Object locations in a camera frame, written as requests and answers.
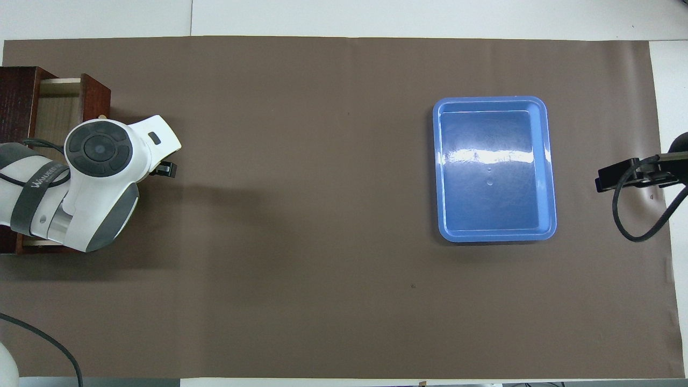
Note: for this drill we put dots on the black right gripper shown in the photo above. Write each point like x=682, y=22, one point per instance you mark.
x=666, y=169

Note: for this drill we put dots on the brown table mat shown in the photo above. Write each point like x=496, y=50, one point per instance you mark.
x=322, y=215

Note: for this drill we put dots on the wooden drawer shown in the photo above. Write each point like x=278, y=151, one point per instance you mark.
x=54, y=113

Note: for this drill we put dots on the blue plastic tray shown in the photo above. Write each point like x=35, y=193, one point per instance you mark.
x=494, y=204

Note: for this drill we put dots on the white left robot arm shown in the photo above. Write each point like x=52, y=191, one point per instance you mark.
x=97, y=177

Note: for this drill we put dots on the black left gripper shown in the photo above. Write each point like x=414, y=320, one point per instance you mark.
x=167, y=170

